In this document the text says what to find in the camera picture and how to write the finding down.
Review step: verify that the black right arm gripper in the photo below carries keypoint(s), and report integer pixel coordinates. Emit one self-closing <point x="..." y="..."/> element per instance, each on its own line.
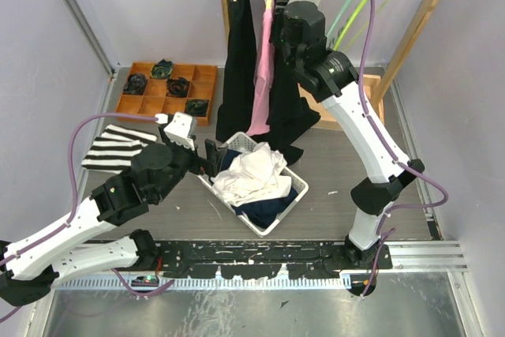
<point x="278" y="22"/>

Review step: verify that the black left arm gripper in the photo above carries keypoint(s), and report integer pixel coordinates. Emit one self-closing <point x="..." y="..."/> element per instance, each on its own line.
<point x="211" y="166"/>

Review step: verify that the white t shirt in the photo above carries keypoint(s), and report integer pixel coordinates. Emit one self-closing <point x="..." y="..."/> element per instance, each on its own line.
<point x="247" y="177"/>

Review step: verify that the navy blue t shirt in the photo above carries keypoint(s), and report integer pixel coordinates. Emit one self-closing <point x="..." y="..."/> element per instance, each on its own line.
<point x="262" y="213"/>

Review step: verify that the plain black t shirt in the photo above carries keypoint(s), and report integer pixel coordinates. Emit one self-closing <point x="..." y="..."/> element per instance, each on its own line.
<point x="289" y="114"/>

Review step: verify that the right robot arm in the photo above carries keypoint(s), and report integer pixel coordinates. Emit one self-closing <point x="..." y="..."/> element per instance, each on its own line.
<point x="330" y="78"/>

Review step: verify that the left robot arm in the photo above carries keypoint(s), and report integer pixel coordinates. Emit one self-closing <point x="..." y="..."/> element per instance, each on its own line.
<point x="29" y="272"/>

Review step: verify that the black printed t shirt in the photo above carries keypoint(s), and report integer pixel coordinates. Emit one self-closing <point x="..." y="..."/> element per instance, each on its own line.
<point x="235" y="112"/>

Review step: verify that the pink t shirt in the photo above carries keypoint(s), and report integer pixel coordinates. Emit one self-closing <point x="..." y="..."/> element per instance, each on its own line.
<point x="264" y="80"/>

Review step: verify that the white perforated plastic basket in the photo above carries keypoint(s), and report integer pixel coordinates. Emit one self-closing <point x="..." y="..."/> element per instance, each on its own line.
<point x="241" y="143"/>

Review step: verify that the rolled dark sock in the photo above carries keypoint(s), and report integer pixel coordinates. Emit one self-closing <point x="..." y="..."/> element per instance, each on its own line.
<point x="196" y="107"/>
<point x="178" y="87"/>
<point x="135" y="84"/>
<point x="162" y="69"/>

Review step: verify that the orange wooden compartment tray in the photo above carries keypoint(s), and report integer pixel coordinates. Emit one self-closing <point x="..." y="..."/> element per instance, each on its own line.
<point x="157" y="98"/>

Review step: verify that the wooden clothes rack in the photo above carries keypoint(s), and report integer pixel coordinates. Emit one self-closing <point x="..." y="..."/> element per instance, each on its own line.
<point x="380" y="88"/>

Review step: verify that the black white striped cloth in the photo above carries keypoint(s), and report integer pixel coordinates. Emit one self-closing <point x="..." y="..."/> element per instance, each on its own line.
<point x="113" y="150"/>

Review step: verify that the grey slotted cable duct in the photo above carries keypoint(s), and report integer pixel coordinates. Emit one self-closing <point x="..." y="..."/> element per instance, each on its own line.
<point x="112" y="282"/>

